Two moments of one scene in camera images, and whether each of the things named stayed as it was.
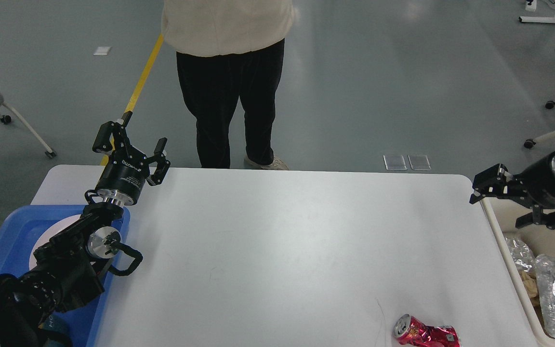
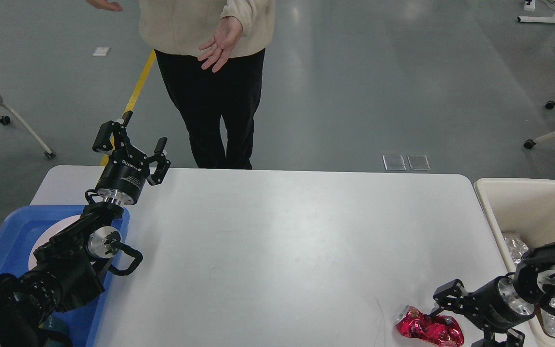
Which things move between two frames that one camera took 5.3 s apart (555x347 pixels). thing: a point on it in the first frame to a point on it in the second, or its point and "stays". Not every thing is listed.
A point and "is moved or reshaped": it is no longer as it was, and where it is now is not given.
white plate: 54,229 stays
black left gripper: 124,176 stays
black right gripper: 551,181 to 495,307
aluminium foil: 522,255 stays
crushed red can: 408,329 is moved or reshaped
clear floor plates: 395,162 stays
